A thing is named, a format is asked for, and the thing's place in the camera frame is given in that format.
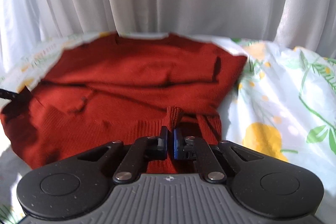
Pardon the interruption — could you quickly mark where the floral white bed sheet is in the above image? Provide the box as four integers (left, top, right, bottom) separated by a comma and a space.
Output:
1, 32, 335, 223

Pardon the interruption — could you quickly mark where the red knit button sweater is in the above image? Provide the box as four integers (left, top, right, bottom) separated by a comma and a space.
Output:
1, 34, 247, 168

